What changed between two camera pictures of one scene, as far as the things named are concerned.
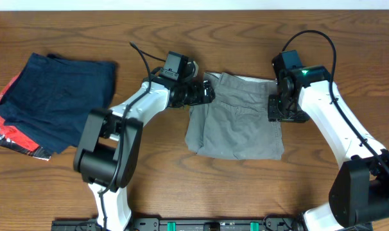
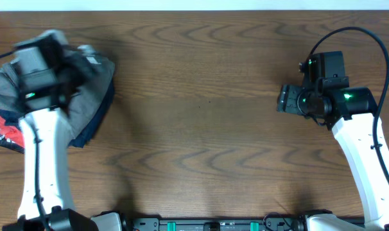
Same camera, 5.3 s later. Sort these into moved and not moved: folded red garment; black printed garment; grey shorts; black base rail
Moved: grey shorts
Not moved: folded red garment; black base rail; black printed garment
